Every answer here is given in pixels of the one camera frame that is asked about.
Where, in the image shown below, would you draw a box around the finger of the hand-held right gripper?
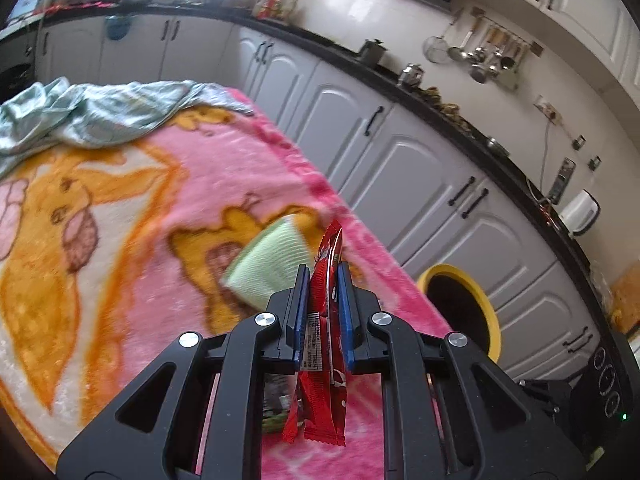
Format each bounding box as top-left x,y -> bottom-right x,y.
517,379 -> 574,414

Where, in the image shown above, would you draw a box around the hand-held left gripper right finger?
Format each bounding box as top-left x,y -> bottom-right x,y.
336,262 -> 587,480

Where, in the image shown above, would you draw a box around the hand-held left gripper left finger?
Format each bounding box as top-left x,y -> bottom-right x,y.
56,264 -> 311,480

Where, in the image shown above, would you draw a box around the red snack wrapper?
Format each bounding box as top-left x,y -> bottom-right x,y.
282,220 -> 347,447

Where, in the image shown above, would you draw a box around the yellow rimmed grey bin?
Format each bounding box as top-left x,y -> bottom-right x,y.
417,264 -> 502,364

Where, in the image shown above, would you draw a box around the light green folded cloth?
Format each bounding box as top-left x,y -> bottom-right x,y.
222,214 -> 310,309

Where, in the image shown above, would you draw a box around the green printed packet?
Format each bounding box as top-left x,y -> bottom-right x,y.
263,374 -> 302,434

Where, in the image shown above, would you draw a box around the clear plastic bag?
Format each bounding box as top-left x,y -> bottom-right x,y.
590,265 -> 640,332

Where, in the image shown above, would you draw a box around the pink printed blanket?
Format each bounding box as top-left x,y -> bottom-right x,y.
0,85 -> 451,480

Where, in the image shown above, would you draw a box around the white base cabinets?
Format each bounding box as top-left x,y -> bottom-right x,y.
35,12 -> 621,381

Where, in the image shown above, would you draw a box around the white electric kettle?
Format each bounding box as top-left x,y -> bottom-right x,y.
559,189 -> 601,237

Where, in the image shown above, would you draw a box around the hanging power strip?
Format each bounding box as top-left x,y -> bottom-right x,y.
547,157 -> 577,204

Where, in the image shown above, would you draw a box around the brown green food pile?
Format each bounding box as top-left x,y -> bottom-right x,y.
422,87 -> 474,131

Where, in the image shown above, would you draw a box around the black pitcher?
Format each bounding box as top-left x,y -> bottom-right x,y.
359,38 -> 389,66

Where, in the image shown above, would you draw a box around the row of hanging utensils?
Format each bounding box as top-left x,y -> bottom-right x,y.
447,7 -> 545,92

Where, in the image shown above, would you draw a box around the group of condiment bottles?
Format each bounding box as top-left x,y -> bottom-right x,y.
251,0 -> 291,20

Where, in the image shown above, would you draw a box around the teal hanging basket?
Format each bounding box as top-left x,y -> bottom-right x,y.
105,15 -> 134,41

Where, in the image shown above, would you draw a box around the white upper cabinets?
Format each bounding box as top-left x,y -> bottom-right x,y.
450,0 -> 640,106

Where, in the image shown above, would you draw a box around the hanging wire strainer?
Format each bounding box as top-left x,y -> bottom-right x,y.
424,10 -> 464,64

